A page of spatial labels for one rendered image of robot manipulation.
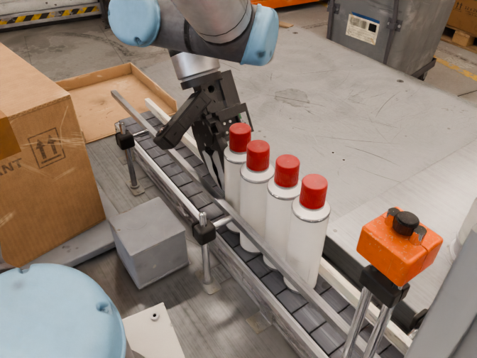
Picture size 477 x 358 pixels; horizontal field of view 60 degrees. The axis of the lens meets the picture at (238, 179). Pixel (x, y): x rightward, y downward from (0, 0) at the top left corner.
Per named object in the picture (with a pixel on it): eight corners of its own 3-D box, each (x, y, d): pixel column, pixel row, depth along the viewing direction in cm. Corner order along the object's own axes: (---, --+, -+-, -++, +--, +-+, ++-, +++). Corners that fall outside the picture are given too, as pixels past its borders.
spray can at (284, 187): (300, 258, 69) (314, 159, 56) (282, 277, 66) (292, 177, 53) (275, 242, 71) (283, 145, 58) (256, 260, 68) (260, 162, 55)
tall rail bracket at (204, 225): (240, 270, 73) (240, 202, 62) (204, 291, 70) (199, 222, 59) (230, 259, 75) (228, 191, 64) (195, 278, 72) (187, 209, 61)
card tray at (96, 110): (177, 113, 114) (176, 100, 111) (84, 144, 102) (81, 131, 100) (133, 73, 133) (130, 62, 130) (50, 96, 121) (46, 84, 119)
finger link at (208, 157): (251, 186, 76) (236, 138, 74) (224, 198, 74) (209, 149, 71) (243, 185, 79) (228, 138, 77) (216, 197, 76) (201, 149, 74)
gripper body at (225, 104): (255, 135, 71) (236, 65, 68) (214, 152, 68) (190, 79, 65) (234, 136, 78) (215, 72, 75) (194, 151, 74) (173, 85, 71)
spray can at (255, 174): (275, 246, 71) (284, 148, 58) (251, 259, 68) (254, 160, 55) (257, 227, 74) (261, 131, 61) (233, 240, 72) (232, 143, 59)
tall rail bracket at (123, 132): (162, 181, 92) (152, 116, 81) (131, 193, 89) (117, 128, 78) (155, 173, 94) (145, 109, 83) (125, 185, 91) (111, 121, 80)
